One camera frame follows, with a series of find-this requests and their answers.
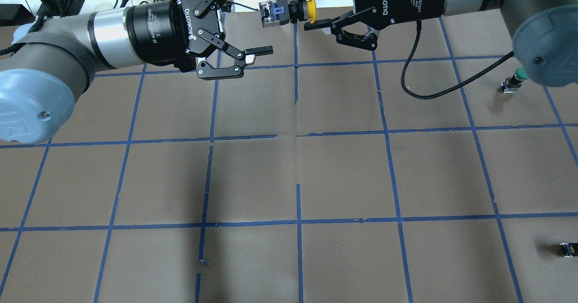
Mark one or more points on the white paper cup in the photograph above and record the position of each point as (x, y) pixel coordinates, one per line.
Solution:
(103, 6)

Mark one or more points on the black switch contact block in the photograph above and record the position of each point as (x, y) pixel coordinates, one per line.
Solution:
(569, 249)

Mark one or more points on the yellow push button switch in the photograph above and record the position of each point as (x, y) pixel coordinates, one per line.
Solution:
(276, 13)

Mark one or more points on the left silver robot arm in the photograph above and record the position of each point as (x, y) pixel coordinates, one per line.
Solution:
(53, 65)

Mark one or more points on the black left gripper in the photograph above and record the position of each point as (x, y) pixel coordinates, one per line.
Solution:
(156, 32)

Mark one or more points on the green push button switch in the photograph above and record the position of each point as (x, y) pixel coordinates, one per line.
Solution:
(513, 83)

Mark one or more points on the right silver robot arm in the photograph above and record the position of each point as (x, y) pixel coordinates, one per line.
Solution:
(543, 32)

